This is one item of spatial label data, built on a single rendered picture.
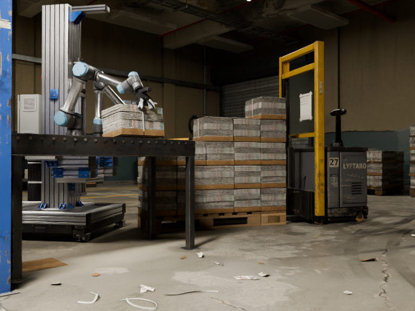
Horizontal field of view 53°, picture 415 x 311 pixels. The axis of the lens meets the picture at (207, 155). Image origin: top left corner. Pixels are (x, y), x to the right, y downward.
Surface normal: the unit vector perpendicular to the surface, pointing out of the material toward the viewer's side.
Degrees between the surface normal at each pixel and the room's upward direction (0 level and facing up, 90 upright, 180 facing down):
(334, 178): 90
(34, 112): 90
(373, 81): 90
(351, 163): 90
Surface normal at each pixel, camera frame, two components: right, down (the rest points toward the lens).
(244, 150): 0.36, -0.02
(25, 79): 0.67, -0.01
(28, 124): -0.18, -0.01
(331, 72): -0.74, 0.00
